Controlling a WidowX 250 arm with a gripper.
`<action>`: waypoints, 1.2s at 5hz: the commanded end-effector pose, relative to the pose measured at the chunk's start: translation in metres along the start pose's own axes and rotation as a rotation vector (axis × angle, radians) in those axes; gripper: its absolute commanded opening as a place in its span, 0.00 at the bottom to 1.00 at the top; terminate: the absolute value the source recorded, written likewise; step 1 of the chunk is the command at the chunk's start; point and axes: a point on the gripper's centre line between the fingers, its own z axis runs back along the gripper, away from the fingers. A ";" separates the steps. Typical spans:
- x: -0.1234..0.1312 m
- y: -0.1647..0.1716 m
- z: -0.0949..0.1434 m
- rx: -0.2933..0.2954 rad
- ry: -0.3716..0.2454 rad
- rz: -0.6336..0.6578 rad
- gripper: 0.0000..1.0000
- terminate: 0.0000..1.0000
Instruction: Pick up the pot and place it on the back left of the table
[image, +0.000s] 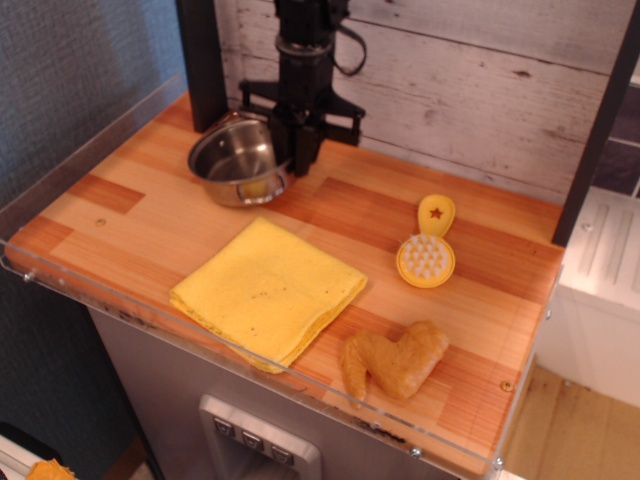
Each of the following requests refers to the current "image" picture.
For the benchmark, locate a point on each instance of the white cabinet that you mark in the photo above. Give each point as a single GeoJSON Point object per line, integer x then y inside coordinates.
{"type": "Point", "coordinates": [591, 333]}

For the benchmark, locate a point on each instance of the dark right frame post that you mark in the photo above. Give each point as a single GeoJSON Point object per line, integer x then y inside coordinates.
{"type": "Point", "coordinates": [611, 102]}

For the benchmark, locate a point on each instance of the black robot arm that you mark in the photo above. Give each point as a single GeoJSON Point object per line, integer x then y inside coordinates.
{"type": "Point", "coordinates": [312, 23]}

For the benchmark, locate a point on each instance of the silver dispenser panel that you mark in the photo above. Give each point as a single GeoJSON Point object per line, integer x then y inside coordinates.
{"type": "Point", "coordinates": [244, 446]}

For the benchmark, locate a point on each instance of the yellow scrub brush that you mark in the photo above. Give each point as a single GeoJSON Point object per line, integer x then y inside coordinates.
{"type": "Point", "coordinates": [426, 260]}

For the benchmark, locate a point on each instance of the stainless steel pot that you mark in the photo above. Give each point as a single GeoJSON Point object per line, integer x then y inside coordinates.
{"type": "Point", "coordinates": [237, 164]}

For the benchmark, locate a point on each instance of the plastic chicken wing toy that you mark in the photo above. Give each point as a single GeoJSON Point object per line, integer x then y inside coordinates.
{"type": "Point", "coordinates": [398, 367]}

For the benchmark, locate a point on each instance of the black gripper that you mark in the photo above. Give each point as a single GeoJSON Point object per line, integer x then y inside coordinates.
{"type": "Point", "coordinates": [303, 95]}

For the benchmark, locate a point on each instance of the clear acrylic table guard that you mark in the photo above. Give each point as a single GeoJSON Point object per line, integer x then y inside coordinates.
{"type": "Point", "coordinates": [121, 223]}

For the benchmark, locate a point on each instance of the orange object bottom left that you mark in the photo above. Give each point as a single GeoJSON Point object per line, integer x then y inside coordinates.
{"type": "Point", "coordinates": [49, 470]}

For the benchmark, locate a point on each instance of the yellow folded cloth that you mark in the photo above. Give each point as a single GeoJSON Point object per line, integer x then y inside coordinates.
{"type": "Point", "coordinates": [268, 293]}

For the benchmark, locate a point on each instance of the dark frame post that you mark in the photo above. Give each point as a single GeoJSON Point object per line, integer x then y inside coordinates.
{"type": "Point", "coordinates": [611, 102]}
{"type": "Point", "coordinates": [203, 61]}

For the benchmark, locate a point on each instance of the dark left frame post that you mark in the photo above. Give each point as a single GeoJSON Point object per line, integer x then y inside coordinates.
{"type": "Point", "coordinates": [203, 61]}

